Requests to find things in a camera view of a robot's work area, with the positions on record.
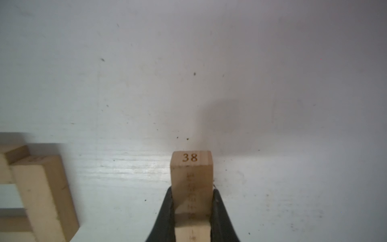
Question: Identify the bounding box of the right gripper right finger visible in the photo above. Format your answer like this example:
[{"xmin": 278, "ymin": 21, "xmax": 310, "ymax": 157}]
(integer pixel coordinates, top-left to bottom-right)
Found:
[{"xmin": 210, "ymin": 189, "xmax": 240, "ymax": 242}]

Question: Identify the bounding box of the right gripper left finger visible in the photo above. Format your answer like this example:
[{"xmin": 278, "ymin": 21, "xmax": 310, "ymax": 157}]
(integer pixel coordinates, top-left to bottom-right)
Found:
[{"xmin": 146, "ymin": 187, "xmax": 176, "ymax": 242}]

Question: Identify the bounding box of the wooden block engraved text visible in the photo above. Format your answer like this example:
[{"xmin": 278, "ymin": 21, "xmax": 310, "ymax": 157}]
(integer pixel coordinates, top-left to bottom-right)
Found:
[{"xmin": 170, "ymin": 151, "xmax": 214, "ymax": 242}]

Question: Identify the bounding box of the wooden block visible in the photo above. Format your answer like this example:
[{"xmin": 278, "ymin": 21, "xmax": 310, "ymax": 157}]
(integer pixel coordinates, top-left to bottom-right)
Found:
[
  {"xmin": 11, "ymin": 155, "xmax": 80, "ymax": 242},
  {"xmin": 1, "ymin": 208, "xmax": 36, "ymax": 242},
  {"xmin": 0, "ymin": 145, "xmax": 30, "ymax": 185}
]

